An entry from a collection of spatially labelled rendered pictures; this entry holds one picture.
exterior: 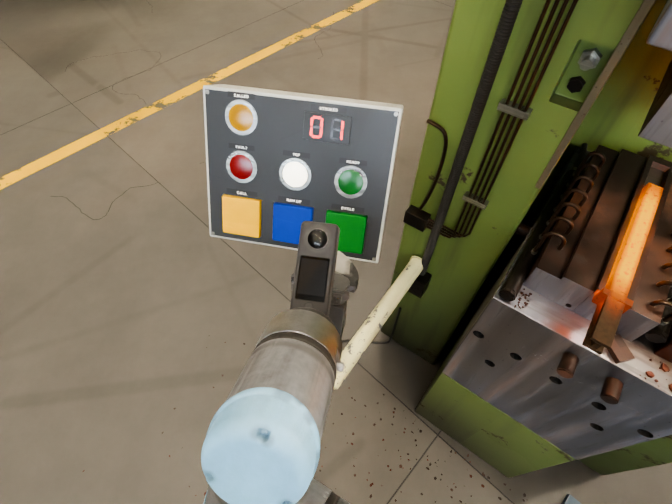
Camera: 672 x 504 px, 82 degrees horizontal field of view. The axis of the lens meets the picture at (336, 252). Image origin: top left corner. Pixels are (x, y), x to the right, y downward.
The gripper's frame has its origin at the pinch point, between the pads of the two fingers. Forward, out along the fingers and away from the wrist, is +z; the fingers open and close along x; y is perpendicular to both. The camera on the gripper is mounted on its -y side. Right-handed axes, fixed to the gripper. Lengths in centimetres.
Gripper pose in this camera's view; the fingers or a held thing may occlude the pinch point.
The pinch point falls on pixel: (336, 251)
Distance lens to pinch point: 61.5
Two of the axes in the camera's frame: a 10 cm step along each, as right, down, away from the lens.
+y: -1.0, 9.0, 4.3
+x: 9.8, 1.6, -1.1
